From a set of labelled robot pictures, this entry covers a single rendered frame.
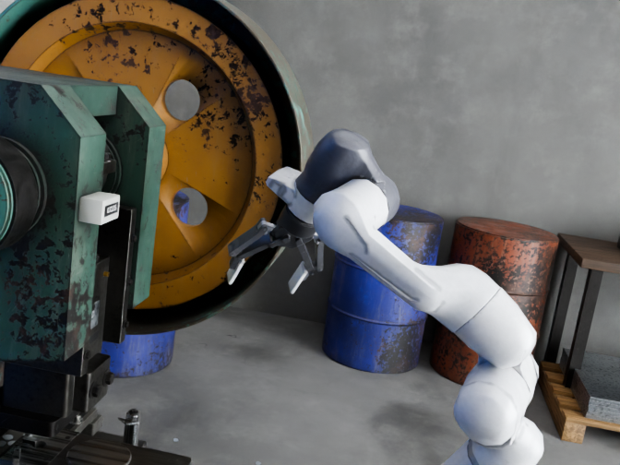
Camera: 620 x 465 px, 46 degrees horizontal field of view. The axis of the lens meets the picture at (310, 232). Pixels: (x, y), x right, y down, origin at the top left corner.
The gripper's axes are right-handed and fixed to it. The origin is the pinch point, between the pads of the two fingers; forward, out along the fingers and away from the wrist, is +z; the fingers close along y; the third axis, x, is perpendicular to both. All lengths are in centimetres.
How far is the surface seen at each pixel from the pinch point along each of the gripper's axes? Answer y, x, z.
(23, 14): -51, 66, -4
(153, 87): -22, 48, -6
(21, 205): -49, -12, -21
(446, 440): 165, 53, 145
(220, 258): -1.3, 18.6, 15.0
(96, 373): -28.0, -11.9, 20.0
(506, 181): 238, 204, 97
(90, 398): -28.4, -15.8, 22.6
